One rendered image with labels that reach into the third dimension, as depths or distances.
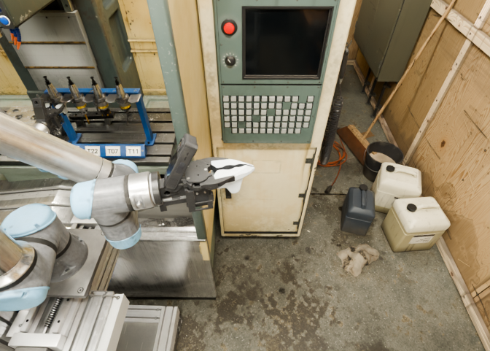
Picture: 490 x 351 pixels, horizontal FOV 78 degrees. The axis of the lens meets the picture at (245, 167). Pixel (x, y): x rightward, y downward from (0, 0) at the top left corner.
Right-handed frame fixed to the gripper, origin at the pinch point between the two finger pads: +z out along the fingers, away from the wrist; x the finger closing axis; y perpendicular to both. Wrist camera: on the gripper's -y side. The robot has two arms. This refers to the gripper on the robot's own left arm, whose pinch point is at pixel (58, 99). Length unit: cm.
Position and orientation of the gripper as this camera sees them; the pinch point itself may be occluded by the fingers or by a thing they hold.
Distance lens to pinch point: 180.0
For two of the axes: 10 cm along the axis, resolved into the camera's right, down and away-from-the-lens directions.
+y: -0.1, 6.9, 7.3
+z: 0.1, -7.3, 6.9
